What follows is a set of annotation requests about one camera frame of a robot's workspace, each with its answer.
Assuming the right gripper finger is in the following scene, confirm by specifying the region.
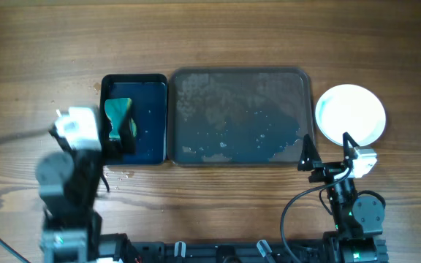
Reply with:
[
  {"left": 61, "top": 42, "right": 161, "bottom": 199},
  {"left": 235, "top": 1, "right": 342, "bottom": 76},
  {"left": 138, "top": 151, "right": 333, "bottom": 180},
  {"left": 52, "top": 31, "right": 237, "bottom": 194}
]
[
  {"left": 343, "top": 132, "right": 359, "bottom": 158},
  {"left": 297, "top": 134, "right": 322, "bottom": 171}
]

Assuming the white plate top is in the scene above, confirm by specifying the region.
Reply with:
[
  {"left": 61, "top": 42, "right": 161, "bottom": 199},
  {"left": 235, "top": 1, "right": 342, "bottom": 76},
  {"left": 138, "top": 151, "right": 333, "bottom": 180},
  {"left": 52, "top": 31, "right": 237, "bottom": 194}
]
[{"left": 314, "top": 84, "right": 387, "bottom": 146}]

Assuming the green yellow sponge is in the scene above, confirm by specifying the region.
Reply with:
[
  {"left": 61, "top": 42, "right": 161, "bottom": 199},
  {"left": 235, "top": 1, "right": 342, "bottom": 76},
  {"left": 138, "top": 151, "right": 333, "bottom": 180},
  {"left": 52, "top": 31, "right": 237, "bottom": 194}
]
[{"left": 105, "top": 98, "right": 132, "bottom": 140}]

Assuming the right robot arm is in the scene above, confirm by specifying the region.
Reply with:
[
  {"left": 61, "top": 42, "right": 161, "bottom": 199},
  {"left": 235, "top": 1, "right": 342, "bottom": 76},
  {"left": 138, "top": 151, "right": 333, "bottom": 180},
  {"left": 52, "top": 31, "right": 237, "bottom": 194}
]
[{"left": 297, "top": 133, "right": 388, "bottom": 262}]

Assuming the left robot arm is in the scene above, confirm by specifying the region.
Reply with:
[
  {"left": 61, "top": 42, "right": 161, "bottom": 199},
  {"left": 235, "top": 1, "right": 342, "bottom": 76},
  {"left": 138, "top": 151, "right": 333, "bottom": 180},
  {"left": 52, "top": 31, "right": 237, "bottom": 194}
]
[{"left": 35, "top": 107, "right": 143, "bottom": 262}]

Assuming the black water tray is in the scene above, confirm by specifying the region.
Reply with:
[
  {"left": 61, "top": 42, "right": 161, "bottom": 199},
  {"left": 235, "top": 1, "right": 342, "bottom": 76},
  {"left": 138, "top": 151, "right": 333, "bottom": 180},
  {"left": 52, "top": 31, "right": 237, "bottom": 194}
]
[{"left": 99, "top": 74, "right": 168, "bottom": 165}]

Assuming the brown serving tray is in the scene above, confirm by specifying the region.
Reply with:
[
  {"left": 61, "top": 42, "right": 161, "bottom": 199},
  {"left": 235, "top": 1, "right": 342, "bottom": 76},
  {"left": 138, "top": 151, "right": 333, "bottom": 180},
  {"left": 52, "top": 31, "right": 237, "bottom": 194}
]
[{"left": 167, "top": 67, "right": 314, "bottom": 166}]

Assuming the right black cable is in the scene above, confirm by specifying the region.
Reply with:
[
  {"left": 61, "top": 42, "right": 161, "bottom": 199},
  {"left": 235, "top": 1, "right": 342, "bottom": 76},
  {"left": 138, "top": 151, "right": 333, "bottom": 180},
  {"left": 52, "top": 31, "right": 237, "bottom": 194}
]
[{"left": 279, "top": 167, "right": 354, "bottom": 262}]

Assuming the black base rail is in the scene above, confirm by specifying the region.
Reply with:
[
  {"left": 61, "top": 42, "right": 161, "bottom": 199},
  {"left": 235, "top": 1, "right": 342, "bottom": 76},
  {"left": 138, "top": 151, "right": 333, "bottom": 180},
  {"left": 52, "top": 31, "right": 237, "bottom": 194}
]
[{"left": 100, "top": 233, "right": 390, "bottom": 263}]

